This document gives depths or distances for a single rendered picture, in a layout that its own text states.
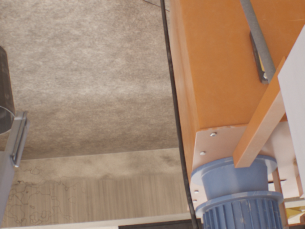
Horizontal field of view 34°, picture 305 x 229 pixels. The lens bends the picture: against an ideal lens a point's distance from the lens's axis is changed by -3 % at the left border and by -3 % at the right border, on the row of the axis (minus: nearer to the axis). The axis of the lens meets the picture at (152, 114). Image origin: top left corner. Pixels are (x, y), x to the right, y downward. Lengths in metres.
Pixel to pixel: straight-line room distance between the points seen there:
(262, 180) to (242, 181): 0.06
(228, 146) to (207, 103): 0.14
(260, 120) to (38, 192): 2.06
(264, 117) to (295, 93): 0.24
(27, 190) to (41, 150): 0.25
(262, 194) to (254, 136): 0.26
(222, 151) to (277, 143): 0.14
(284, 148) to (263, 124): 0.31
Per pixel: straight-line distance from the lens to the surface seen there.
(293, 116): 0.81
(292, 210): 3.31
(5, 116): 1.95
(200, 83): 1.20
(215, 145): 1.23
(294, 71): 0.79
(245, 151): 1.19
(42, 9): 1.72
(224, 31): 1.28
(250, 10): 1.14
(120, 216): 2.86
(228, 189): 1.35
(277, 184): 1.50
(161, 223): 3.10
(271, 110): 0.99
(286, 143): 1.32
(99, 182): 2.91
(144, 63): 2.05
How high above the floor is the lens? 1.03
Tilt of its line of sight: 24 degrees down
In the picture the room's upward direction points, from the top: 173 degrees clockwise
